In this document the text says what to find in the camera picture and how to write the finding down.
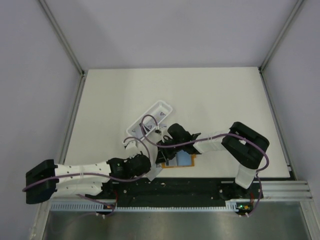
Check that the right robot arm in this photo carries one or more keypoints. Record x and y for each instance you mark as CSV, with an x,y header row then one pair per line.
x,y
245,144

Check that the aluminium frame post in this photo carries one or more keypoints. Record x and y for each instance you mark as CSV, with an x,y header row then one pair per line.
x,y
80,84
290,20

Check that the left aluminium frame post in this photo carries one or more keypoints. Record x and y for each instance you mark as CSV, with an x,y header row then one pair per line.
x,y
80,84

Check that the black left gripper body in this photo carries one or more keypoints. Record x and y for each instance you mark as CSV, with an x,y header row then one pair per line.
x,y
131,175

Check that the white plastic basket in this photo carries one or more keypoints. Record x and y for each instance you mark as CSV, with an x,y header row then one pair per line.
x,y
159,110

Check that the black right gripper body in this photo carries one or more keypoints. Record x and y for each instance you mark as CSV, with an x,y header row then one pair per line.
x,y
170,152

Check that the silver diamond card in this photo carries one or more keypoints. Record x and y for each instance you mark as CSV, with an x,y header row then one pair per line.
x,y
161,126
149,126

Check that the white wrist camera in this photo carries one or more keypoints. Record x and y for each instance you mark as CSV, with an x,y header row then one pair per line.
x,y
130,144
161,129

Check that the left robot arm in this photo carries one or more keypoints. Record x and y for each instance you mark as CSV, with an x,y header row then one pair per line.
x,y
50,180

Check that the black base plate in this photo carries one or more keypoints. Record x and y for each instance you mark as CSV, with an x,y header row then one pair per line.
x,y
175,192

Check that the silver VIP card in basket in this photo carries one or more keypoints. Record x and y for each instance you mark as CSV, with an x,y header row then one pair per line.
x,y
159,116

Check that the right aluminium frame post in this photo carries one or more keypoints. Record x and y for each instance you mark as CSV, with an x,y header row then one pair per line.
x,y
290,20

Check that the yellow leather card holder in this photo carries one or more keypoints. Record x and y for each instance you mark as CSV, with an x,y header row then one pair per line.
x,y
181,160

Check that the silver diamond card in basket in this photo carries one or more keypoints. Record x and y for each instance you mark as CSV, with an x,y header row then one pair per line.
x,y
149,126

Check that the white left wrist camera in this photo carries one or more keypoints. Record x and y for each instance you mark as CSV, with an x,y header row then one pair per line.
x,y
130,144

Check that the silver vip card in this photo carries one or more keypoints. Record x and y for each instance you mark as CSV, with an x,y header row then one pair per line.
x,y
154,172
159,116

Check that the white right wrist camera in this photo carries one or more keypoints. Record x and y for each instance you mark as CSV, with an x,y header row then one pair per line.
x,y
161,129

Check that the white slotted cable duct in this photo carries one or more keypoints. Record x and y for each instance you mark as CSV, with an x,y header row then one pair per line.
x,y
90,206

